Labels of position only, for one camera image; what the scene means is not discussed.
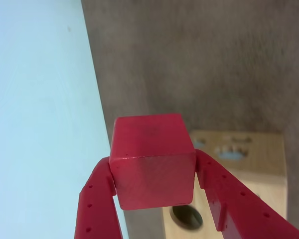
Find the red wooden cube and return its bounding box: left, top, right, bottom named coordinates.
left=109, top=113, right=197, bottom=211

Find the wooden shape sorter box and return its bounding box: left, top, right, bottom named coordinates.
left=161, top=130, right=289, bottom=239

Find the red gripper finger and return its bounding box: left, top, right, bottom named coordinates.
left=74, top=156, right=124, bottom=239
left=194, top=148, right=299, bottom=239

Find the white partition panel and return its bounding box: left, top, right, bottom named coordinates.
left=0, top=0, right=130, bottom=239

